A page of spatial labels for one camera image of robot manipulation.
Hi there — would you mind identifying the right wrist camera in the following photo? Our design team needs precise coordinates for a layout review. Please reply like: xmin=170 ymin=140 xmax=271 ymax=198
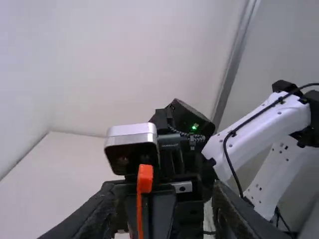
xmin=104 ymin=122 xmax=160 ymax=175

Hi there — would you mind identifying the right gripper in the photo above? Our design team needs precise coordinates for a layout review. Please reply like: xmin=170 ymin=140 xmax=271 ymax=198
xmin=104 ymin=107 xmax=215 ymax=239

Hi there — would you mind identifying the orange cable tie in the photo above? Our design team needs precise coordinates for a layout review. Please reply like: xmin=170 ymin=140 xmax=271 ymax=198
xmin=136 ymin=163 xmax=154 ymax=239

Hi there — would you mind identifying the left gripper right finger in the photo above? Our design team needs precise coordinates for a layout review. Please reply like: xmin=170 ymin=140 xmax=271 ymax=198
xmin=211 ymin=180 xmax=300 ymax=239

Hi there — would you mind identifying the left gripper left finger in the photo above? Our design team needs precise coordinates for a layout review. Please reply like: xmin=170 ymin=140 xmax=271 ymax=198
xmin=37 ymin=181 xmax=118 ymax=239

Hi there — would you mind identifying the braided black cable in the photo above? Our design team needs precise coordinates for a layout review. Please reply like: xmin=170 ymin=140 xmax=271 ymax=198
xmin=165 ymin=109 xmax=206 ymax=151

